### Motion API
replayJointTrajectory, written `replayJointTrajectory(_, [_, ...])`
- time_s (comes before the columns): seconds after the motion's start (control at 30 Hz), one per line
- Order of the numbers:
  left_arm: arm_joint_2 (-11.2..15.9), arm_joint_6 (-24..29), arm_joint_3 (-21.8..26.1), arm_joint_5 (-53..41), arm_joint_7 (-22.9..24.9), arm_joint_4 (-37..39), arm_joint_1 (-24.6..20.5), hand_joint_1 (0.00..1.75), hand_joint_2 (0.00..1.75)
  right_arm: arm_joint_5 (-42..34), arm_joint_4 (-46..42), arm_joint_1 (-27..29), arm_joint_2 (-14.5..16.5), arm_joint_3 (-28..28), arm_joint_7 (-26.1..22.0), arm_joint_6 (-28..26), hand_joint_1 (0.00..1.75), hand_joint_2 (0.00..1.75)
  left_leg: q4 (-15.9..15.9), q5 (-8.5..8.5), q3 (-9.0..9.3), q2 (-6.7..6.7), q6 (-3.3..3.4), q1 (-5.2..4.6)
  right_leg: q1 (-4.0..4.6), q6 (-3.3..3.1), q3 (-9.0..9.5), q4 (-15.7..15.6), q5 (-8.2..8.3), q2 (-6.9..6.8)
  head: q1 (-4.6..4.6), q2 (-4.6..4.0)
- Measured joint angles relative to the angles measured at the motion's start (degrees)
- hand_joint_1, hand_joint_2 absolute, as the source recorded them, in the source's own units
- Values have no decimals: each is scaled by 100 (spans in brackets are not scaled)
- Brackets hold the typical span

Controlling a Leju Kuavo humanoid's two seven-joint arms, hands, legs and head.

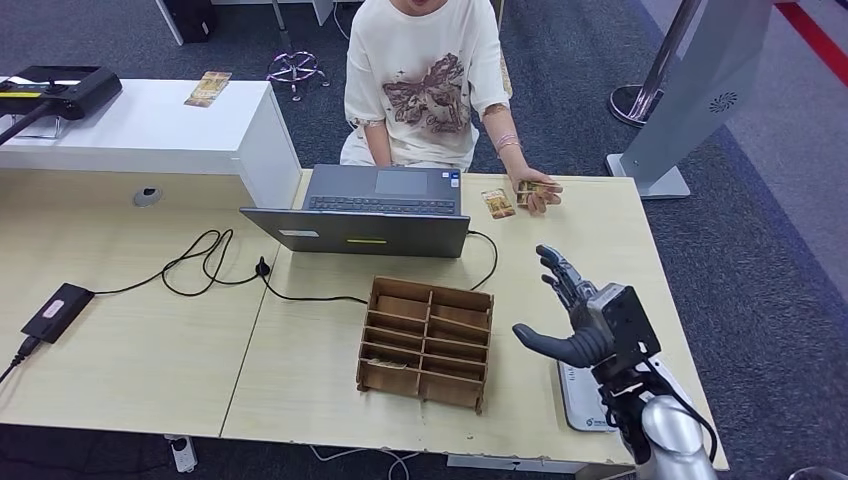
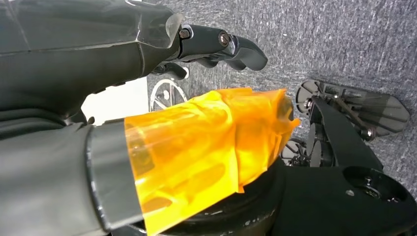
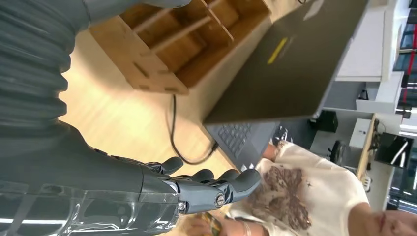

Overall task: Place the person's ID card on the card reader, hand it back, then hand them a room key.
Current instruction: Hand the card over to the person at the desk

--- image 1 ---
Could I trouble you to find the black power cord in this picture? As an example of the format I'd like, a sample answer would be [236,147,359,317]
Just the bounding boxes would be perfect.
[0,336,42,386]

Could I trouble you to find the clear acrylic stand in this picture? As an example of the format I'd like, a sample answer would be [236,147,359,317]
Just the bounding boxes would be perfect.
[7,113,68,142]

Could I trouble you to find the person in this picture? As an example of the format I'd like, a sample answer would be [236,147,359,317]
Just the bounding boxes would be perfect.
[339,0,564,217]

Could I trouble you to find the silver kiosk stand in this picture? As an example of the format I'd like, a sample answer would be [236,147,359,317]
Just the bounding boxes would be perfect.
[606,0,776,201]

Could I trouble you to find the patterned brochure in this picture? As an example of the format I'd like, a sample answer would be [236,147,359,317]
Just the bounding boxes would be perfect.
[184,70,233,109]

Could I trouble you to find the chrome chair base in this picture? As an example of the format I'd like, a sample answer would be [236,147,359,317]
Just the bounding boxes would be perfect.
[266,51,331,104]

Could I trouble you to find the white power strip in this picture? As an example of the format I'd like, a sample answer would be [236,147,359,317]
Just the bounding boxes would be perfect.
[164,433,199,475]

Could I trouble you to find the black laptop cable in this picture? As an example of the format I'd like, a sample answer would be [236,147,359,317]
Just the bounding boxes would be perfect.
[92,228,499,306]

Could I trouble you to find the black printer device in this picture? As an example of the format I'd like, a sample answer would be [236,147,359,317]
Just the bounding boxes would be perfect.
[0,64,125,123]

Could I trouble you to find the white card reader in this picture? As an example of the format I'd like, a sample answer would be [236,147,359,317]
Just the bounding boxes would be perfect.
[557,360,627,434]

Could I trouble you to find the white table frame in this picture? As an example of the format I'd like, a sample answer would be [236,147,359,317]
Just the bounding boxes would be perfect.
[154,0,336,48]

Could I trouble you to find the black box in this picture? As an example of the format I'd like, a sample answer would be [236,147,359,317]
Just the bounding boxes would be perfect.
[162,0,219,46]

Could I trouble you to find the white cable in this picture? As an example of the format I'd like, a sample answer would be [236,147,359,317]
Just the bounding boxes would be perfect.
[307,445,422,480]

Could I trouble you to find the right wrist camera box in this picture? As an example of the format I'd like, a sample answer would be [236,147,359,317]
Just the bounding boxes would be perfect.
[586,283,664,364]

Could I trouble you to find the chrome stanchion post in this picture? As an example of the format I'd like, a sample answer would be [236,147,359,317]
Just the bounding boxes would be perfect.
[608,0,704,129]

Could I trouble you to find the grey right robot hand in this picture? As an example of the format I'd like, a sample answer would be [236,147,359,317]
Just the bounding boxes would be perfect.
[511,243,617,371]

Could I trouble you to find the white counter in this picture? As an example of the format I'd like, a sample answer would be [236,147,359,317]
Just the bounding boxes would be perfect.
[0,79,304,211]

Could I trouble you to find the grey laptop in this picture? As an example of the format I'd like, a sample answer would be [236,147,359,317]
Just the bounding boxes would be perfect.
[239,164,472,260]

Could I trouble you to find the wooden card organizer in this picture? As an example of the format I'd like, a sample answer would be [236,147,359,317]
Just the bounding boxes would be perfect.
[356,276,496,415]

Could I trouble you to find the tan chair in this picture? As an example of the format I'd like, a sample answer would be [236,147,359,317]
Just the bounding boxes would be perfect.
[490,0,515,101]

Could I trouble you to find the pale desk crossbar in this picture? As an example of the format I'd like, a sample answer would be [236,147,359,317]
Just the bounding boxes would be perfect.
[447,454,584,476]

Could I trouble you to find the black power adapter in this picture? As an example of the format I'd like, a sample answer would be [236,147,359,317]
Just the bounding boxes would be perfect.
[21,283,96,344]

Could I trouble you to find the person's left hand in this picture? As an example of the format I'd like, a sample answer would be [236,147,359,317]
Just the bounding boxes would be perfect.
[508,165,564,217]

